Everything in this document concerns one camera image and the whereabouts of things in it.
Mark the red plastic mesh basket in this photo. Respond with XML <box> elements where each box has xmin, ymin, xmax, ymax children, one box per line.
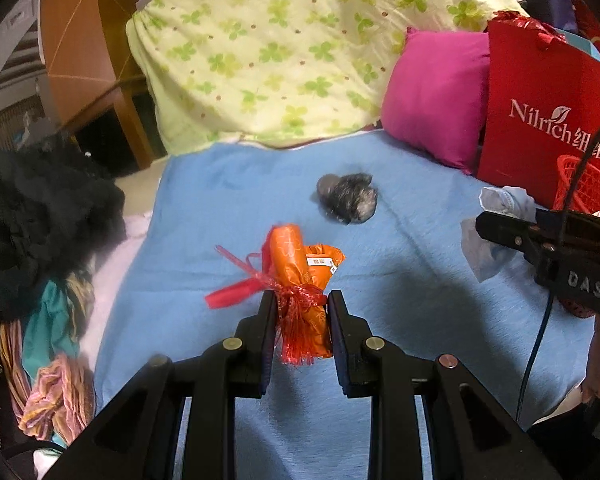
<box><xmin>552</xmin><ymin>155</ymin><xmax>600</xmax><ymax>217</ymax></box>

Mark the orange plastic wrapper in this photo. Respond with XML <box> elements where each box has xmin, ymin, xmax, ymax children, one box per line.
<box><xmin>262</xmin><ymin>224</ymin><xmax>346</xmax><ymax>366</ymax></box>

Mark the white tissue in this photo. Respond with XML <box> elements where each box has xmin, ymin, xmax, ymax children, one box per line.
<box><xmin>460</xmin><ymin>186</ymin><xmax>536</xmax><ymax>282</ymax></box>

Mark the grey black plastic bag wad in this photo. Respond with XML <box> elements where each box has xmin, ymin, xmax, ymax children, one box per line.
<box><xmin>316</xmin><ymin>172</ymin><xmax>378</xmax><ymax>224</ymax></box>

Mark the light blue blanket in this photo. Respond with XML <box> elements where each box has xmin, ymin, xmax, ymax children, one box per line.
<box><xmin>93</xmin><ymin>129</ymin><xmax>598</xmax><ymax>480</ymax></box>

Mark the red Nilrich shopping bag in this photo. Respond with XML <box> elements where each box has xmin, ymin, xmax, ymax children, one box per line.
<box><xmin>477</xmin><ymin>21</ymin><xmax>600</xmax><ymax>207</ymax></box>

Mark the colourful clothes heap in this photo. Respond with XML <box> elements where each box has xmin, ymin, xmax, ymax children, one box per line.
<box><xmin>0</xmin><ymin>269</ymin><xmax>95</xmax><ymax>445</ymax></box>

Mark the magenta pillow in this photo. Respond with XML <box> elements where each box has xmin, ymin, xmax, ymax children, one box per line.
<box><xmin>380</xmin><ymin>27</ymin><xmax>490</xmax><ymax>174</ymax></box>

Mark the red crumpled plastic bag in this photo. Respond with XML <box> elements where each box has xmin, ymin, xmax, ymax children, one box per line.
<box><xmin>492</xmin><ymin>10</ymin><xmax>567</xmax><ymax>42</ymax></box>

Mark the black clothes pile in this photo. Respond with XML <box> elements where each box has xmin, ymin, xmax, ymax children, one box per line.
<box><xmin>0</xmin><ymin>134</ymin><xmax>125</xmax><ymax>323</ymax></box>

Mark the green clover quilt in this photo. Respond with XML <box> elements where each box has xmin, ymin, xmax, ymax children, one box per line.
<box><xmin>125</xmin><ymin>0</ymin><xmax>520</xmax><ymax>155</ymax></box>

